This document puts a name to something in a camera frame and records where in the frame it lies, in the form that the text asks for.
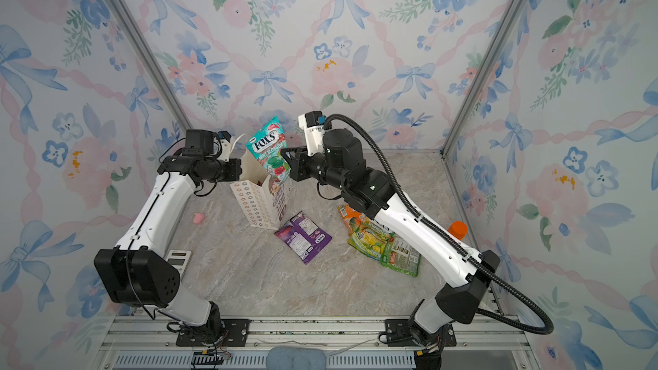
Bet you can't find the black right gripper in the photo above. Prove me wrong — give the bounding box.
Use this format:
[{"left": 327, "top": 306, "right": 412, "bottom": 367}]
[{"left": 284, "top": 143, "right": 352, "bottom": 194}]

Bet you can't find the red green Fox's candy packet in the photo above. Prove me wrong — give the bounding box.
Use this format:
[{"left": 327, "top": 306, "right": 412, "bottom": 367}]
[{"left": 246, "top": 116, "right": 291, "bottom": 183}]

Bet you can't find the white printed paper bag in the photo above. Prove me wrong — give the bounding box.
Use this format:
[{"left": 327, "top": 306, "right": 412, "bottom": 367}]
[{"left": 231, "top": 149, "right": 287, "bottom": 230}]

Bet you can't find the purple Fox's candy packet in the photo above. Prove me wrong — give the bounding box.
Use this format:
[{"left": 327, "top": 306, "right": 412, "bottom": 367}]
[{"left": 275, "top": 212, "right": 332, "bottom": 265}]

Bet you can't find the green Fox's spring tea packet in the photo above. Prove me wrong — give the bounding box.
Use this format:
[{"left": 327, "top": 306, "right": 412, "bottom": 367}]
[{"left": 346, "top": 216, "right": 394, "bottom": 262}]

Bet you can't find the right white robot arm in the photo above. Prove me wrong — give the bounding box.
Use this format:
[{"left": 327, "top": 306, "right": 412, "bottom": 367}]
[{"left": 280, "top": 128, "right": 500, "bottom": 346}]

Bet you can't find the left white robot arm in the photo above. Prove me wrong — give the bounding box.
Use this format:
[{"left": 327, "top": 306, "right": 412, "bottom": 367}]
[{"left": 94, "top": 156, "right": 242, "bottom": 345}]

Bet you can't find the pink small toy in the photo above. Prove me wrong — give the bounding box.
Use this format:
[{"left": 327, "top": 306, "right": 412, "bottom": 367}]
[{"left": 193, "top": 212, "right": 206, "bottom": 225}]

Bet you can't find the orange Fox's candy packet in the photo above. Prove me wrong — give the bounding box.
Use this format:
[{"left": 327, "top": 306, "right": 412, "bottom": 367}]
[{"left": 339, "top": 205, "right": 365, "bottom": 225}]

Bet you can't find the white calculator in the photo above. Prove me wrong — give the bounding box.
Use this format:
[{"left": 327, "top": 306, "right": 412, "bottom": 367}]
[{"left": 166, "top": 249, "right": 192, "bottom": 277}]

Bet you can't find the green snack packet label side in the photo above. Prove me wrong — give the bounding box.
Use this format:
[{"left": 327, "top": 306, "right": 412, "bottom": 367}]
[{"left": 387, "top": 237, "right": 421, "bottom": 278}]

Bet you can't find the orange bottle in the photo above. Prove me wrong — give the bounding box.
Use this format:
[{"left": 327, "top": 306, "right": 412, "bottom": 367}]
[{"left": 448, "top": 221, "right": 469, "bottom": 241}]

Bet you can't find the blue grey cloth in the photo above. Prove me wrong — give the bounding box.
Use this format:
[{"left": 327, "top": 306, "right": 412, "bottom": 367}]
[{"left": 266, "top": 346, "right": 327, "bottom": 370}]

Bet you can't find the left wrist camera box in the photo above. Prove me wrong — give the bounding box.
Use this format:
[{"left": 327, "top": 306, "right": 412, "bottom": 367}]
[{"left": 183, "top": 129, "right": 232, "bottom": 161}]

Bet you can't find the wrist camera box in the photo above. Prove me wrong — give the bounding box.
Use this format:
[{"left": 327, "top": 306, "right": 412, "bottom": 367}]
[
  {"left": 183, "top": 129, "right": 232, "bottom": 161},
  {"left": 298, "top": 111, "right": 326, "bottom": 157}
]

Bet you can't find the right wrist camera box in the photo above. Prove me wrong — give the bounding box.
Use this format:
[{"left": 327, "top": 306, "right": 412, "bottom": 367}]
[{"left": 298, "top": 111, "right": 326, "bottom": 157}]

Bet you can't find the black corrugated cable conduit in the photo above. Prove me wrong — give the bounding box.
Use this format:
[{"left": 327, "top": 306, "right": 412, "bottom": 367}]
[{"left": 322, "top": 113, "right": 555, "bottom": 336}]

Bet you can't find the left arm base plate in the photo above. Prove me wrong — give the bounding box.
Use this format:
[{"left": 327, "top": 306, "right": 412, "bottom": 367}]
[{"left": 176, "top": 318, "right": 251, "bottom": 347}]

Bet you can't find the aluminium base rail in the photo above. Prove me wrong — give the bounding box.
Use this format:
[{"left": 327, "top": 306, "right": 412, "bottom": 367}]
[{"left": 91, "top": 316, "right": 539, "bottom": 369}]

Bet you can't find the aluminium frame corner post left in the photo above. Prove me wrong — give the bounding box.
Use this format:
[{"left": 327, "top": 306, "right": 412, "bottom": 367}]
[{"left": 107, "top": 0, "right": 192, "bottom": 133}]

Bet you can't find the aluminium frame corner post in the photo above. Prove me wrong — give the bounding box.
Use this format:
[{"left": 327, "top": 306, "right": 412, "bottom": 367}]
[
  {"left": 440, "top": 0, "right": 528, "bottom": 161},
  {"left": 107, "top": 0, "right": 192, "bottom": 133}
]

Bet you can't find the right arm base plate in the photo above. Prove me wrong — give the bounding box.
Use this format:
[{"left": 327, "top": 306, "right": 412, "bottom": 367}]
[{"left": 378, "top": 319, "right": 457, "bottom": 349}]

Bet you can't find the aluminium frame corner post right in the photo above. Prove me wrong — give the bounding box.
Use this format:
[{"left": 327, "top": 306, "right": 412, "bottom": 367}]
[{"left": 440, "top": 0, "right": 528, "bottom": 161}]

